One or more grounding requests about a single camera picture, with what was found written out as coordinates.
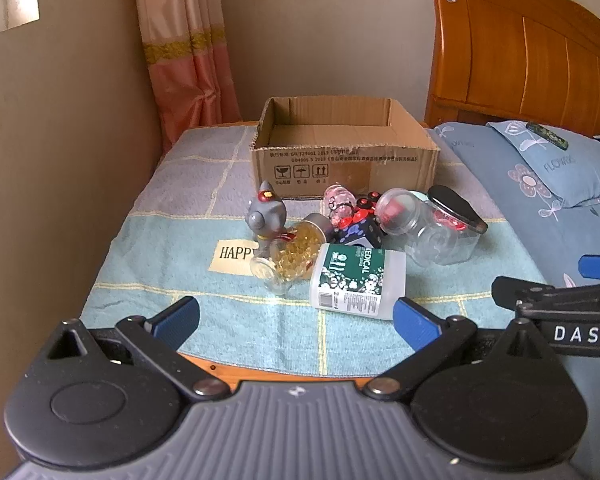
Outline blue flowered pillow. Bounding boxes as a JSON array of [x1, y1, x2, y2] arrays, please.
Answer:
[[485, 119, 600, 208]]

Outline checkered blue grey towel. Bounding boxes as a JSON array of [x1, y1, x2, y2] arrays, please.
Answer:
[[82, 125, 548, 378]]

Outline pink figure keychain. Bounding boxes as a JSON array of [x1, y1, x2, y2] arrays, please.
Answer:
[[322, 184, 361, 228]]

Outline brown cardboard box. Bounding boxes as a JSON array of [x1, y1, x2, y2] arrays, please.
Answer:
[[250, 96, 441, 202]]

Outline clear round plastic jar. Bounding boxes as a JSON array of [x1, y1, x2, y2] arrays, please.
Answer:
[[375, 187, 431, 236]]

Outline grey monster figurine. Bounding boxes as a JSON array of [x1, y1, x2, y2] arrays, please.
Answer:
[[246, 180, 293, 261]]

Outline blue flowered bed sheet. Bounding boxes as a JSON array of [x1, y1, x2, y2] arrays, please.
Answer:
[[425, 121, 600, 293]]

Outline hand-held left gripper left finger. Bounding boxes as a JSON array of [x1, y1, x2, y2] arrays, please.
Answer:
[[45, 296, 231, 402]]

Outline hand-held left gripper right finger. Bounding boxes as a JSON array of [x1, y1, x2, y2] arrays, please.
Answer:
[[362, 297, 556, 403]]

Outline clear bottle of yellow capsules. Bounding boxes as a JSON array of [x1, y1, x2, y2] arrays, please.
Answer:
[[250, 212, 336, 293]]

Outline clear jar with red contents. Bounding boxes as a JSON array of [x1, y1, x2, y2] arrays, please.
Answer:
[[405, 185, 488, 266]]

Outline black cube toy red buttons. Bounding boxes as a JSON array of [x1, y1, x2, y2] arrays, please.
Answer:
[[332, 192, 388, 248]]

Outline white bottle with green label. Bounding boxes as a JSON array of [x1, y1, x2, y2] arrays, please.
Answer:
[[308, 242, 407, 320]]

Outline pink and cream curtain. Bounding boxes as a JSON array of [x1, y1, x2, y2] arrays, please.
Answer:
[[132, 0, 243, 148]]

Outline wooden bed headboard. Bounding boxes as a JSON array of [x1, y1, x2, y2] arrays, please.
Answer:
[[424, 0, 600, 141]]

